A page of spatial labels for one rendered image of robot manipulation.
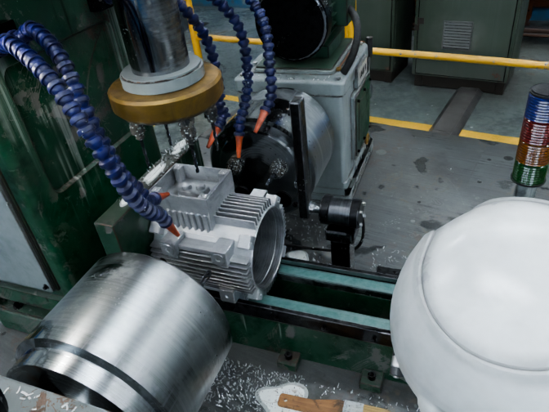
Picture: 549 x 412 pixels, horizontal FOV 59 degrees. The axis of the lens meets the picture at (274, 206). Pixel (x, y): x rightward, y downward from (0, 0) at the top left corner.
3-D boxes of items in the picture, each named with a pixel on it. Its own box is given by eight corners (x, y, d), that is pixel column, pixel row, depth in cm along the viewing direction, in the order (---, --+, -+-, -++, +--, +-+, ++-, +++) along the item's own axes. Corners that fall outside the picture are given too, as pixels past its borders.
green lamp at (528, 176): (511, 185, 96) (515, 165, 93) (511, 169, 100) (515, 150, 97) (546, 188, 93) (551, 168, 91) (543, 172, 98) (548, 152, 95)
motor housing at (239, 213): (163, 298, 96) (137, 222, 85) (207, 238, 110) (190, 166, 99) (256, 320, 89) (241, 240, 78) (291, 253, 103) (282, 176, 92)
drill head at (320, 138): (203, 230, 113) (180, 133, 99) (267, 145, 144) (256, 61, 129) (306, 246, 105) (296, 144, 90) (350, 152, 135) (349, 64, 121)
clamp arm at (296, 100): (296, 217, 100) (285, 102, 85) (301, 209, 102) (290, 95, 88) (313, 220, 99) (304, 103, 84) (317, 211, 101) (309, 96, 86)
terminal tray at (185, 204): (155, 225, 90) (145, 192, 86) (184, 192, 98) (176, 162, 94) (212, 235, 86) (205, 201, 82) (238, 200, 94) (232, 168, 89)
